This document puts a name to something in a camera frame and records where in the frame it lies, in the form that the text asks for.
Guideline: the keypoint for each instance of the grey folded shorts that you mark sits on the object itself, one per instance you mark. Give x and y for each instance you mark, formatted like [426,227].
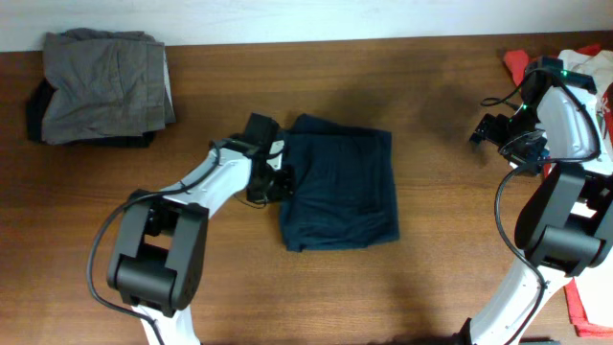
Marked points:
[106,85]

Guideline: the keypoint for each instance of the navy blue shorts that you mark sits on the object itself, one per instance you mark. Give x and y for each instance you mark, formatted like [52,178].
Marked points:
[344,193]

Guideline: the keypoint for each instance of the black folded garment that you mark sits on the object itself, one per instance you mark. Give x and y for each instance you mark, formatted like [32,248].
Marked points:
[37,105]

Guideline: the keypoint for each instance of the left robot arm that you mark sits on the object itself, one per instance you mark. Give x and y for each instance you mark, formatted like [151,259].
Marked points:
[158,258]

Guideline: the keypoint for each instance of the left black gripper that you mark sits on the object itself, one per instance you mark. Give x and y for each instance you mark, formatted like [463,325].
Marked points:
[284,186]

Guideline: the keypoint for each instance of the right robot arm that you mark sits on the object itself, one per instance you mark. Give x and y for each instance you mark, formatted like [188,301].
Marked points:
[565,227]

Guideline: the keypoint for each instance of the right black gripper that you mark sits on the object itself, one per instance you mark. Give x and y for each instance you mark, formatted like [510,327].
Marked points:
[492,127]

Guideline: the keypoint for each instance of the white t-shirt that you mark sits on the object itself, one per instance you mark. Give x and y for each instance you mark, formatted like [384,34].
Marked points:
[595,284]

